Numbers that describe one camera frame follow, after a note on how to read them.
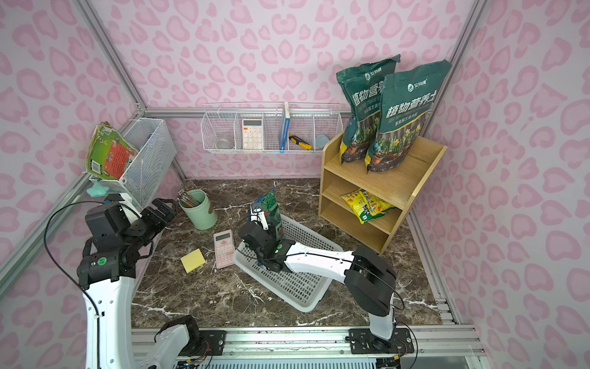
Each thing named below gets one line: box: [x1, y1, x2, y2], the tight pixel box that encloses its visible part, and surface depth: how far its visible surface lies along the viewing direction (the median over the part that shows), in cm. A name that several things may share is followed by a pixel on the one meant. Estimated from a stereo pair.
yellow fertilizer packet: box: [341, 189, 396, 225], surface depth 85 cm
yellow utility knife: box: [288, 133, 313, 150], surface depth 99 cm
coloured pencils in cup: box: [176, 189, 200, 208], surface depth 94 cm
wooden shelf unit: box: [318, 132, 448, 256], surface depth 82 cm
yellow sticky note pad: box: [180, 248, 206, 274], surface depth 94 cm
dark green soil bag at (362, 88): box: [336, 53, 401, 164], surface depth 66 cm
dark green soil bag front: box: [364, 59, 453, 174], surface depth 63 cm
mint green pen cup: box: [178, 189, 218, 231], surface depth 98 cm
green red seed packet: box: [86, 121, 139, 180], surface depth 73 cm
